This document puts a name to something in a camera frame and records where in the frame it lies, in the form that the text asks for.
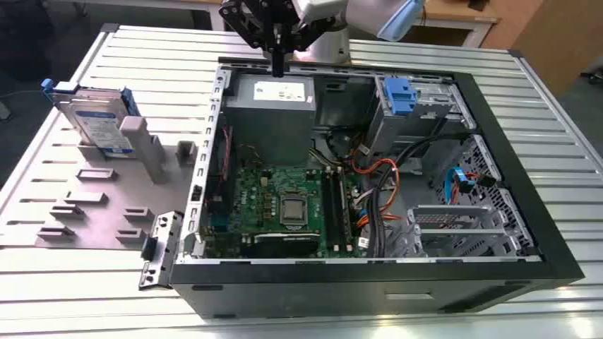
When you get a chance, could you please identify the black graphics card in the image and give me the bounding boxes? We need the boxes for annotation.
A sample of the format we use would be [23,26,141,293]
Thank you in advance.
[239,231,322,258]

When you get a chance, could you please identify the metal optical drive cage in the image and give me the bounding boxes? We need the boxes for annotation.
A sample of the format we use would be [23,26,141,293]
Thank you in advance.
[367,76,477,156]

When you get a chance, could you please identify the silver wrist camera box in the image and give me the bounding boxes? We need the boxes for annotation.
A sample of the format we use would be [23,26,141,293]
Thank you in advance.
[291,0,351,35]

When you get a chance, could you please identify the grey power supply unit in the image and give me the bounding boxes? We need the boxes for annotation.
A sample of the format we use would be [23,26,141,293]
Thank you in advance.
[221,72,317,169]

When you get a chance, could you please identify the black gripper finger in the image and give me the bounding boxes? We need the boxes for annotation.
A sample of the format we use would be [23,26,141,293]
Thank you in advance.
[218,0,281,78]
[278,17,342,78]

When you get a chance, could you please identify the blue data wire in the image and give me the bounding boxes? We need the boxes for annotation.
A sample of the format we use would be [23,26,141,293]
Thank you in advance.
[442,165,477,206]

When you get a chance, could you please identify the green motherboard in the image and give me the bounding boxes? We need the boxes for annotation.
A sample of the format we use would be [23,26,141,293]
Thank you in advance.
[198,165,374,261]

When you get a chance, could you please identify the black RAM slot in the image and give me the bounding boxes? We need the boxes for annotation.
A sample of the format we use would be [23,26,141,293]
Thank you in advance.
[325,168,345,248]

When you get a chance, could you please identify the wooden desk white frame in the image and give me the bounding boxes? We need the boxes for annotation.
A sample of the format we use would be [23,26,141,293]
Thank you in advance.
[178,0,501,49]

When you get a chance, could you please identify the metal CPU socket cover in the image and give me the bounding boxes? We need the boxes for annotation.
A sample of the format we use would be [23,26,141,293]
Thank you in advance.
[278,189,313,230]

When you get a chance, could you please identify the black cable bundle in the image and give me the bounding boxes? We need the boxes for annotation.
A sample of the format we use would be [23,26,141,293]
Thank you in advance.
[365,132,475,257]

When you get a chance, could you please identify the brown wooden cabinet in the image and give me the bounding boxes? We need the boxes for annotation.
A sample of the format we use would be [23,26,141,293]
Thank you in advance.
[511,0,603,96]

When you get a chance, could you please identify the black hinged card bracket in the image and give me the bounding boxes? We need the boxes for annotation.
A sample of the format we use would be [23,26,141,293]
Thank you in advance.
[138,210,186,292]

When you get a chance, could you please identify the black red power wire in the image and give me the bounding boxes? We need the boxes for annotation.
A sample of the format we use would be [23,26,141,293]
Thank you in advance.
[466,172,497,194]

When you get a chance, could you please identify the metal disk bay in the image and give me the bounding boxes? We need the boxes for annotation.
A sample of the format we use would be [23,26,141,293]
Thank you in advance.
[406,204,538,258]

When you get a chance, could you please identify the hard disk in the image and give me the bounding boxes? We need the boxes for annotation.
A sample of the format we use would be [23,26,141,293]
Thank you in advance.
[40,79,143,158]

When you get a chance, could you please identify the silver CPU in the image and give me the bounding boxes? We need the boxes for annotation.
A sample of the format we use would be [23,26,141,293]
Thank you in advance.
[281,199,307,224]

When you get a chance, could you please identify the black open PC case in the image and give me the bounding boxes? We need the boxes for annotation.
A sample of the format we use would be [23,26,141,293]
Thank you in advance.
[167,55,587,321]

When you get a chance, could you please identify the orange wire bundle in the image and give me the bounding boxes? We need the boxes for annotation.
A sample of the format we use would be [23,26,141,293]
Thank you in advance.
[351,157,403,230]

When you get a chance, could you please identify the grey parts rack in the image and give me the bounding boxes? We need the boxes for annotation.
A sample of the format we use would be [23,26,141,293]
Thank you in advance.
[35,117,199,251]

